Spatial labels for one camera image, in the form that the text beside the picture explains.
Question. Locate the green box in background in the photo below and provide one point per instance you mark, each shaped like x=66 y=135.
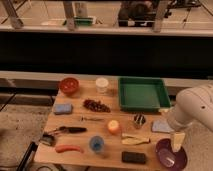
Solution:
x=83 y=21

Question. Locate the dark machine in background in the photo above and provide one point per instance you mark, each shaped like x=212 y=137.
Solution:
x=139 y=11

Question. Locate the purple bowl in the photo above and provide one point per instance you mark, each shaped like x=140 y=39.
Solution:
x=172 y=161

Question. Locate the bunch of dark grapes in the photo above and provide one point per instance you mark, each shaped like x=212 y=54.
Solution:
x=96 y=106

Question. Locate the black handled peeler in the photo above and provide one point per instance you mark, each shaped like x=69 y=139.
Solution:
x=65 y=129

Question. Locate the black bar tool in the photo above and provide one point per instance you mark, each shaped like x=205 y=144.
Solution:
x=31 y=148

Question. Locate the green plastic tray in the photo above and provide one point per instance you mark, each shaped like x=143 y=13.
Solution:
x=139 y=94

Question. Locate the orange yellow fruit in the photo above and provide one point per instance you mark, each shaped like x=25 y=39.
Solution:
x=113 y=126

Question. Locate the black rectangular block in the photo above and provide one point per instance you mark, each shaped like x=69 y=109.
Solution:
x=133 y=157

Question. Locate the red sausage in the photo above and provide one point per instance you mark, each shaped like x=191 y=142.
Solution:
x=63 y=148

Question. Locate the red bowl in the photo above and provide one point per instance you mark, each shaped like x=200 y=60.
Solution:
x=69 y=85

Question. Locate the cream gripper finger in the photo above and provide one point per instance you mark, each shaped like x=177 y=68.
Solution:
x=177 y=139

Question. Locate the blue sponge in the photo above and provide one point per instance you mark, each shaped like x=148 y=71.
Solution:
x=62 y=109

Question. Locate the white paper cup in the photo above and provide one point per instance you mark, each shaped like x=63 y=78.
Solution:
x=102 y=84

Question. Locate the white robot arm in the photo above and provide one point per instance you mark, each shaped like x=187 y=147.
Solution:
x=194 y=103

